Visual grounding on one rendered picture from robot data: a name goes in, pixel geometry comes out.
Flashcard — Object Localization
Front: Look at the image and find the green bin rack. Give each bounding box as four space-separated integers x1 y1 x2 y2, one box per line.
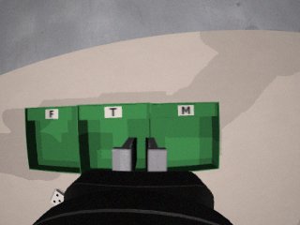
24 102 220 175

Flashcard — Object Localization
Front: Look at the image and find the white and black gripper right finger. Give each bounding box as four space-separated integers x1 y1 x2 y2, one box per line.
145 138 168 172

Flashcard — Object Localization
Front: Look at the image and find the white domino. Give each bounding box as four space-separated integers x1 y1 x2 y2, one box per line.
51 189 64 205

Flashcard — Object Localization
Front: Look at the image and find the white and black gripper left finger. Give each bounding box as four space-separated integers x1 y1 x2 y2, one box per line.
112 137 137 172

